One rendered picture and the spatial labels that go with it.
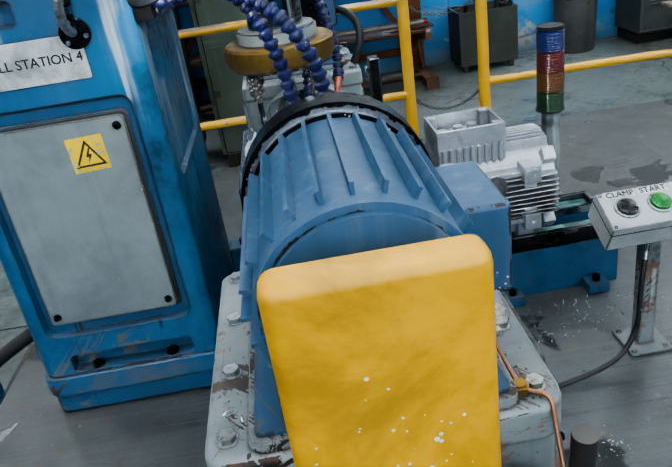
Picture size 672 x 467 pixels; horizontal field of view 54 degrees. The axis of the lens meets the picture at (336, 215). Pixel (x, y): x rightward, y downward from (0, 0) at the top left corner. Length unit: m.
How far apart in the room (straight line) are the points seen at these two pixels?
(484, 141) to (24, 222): 0.75
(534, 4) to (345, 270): 6.22
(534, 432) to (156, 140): 0.65
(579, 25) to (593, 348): 5.23
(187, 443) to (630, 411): 0.67
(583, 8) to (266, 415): 5.86
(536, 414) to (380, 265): 0.24
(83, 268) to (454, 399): 0.77
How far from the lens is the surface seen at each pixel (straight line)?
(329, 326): 0.36
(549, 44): 1.52
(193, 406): 1.17
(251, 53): 1.04
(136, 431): 1.16
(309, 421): 0.40
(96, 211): 1.03
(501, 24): 5.94
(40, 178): 1.03
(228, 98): 4.31
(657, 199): 1.06
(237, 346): 0.64
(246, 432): 0.55
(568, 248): 1.29
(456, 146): 1.15
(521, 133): 1.22
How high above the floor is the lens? 1.53
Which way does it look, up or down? 26 degrees down
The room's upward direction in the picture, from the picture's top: 9 degrees counter-clockwise
